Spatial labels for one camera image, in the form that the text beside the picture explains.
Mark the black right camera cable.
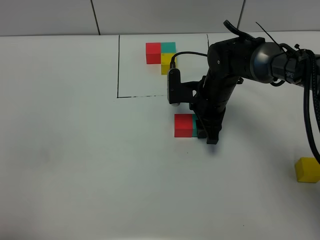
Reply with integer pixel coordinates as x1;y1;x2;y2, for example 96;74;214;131
169;51;209;69

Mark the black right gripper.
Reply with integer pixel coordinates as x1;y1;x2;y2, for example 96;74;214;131
189;72;237;145

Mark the red template block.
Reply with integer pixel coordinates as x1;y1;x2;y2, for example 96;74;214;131
145;42;161;65

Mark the yellow template block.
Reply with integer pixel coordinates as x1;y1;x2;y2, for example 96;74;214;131
160;53;175;75

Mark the green template block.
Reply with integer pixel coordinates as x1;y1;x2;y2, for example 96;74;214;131
160;42;176;54

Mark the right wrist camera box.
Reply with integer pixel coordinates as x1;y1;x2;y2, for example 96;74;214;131
167;68;199;106

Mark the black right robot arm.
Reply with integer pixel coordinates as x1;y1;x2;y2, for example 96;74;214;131
189;20;320;145

